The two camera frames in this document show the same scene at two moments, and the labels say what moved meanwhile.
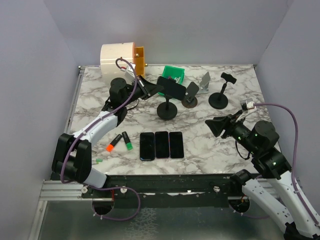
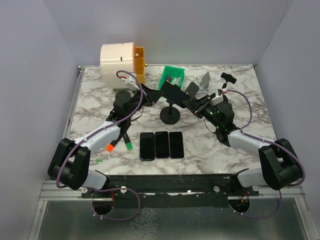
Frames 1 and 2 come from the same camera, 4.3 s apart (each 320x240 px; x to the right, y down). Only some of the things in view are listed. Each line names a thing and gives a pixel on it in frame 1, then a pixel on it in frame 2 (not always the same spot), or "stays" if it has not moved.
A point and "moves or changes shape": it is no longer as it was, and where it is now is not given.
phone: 172,88 moves or changes shape
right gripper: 217,124 -> 192,105
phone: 176,145 stays
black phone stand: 167,110 moves or changes shape
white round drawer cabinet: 109,53 stays
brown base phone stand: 190,101 stays
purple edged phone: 162,144 stays
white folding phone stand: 204,84 stays
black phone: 147,146 stays
